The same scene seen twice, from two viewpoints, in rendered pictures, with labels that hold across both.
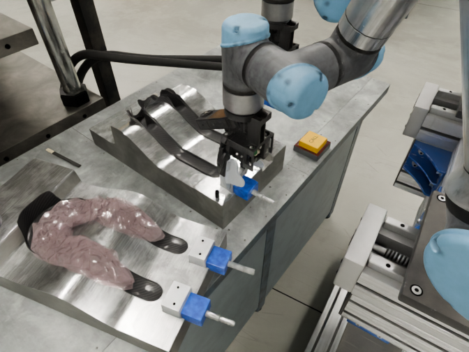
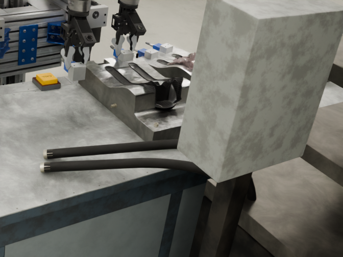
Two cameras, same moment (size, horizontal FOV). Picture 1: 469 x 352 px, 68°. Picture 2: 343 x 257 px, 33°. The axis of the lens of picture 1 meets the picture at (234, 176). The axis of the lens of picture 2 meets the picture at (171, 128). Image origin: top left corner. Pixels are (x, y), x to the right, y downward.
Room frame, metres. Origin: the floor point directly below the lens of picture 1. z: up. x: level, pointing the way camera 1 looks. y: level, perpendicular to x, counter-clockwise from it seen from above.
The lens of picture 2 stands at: (2.63, 0.59, 1.81)
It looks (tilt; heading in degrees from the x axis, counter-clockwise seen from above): 29 degrees down; 189
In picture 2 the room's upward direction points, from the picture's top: 11 degrees clockwise
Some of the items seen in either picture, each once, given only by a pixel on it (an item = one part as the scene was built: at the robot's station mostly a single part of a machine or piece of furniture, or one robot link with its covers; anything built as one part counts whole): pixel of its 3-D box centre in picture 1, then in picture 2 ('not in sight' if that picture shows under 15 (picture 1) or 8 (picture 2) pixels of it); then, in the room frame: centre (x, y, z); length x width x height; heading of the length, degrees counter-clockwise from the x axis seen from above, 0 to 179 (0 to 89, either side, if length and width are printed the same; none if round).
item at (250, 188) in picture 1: (249, 189); (119, 52); (0.52, -0.03, 0.90); 0.13 x 0.05 x 0.05; 52
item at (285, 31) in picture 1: (277, 43); (76, 25); (0.83, -0.11, 1.09); 0.09 x 0.08 x 0.12; 52
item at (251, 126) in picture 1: (246, 132); (125, 17); (0.53, -0.02, 1.05); 0.09 x 0.08 x 0.12; 52
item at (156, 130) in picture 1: (182, 128); (145, 76); (0.72, 0.14, 0.92); 0.35 x 0.16 x 0.09; 52
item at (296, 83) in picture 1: (293, 78); not in sight; (0.46, -0.09, 1.21); 0.11 x 0.11 x 0.08; 34
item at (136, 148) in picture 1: (183, 138); (143, 91); (0.74, 0.14, 0.87); 0.50 x 0.26 x 0.14; 52
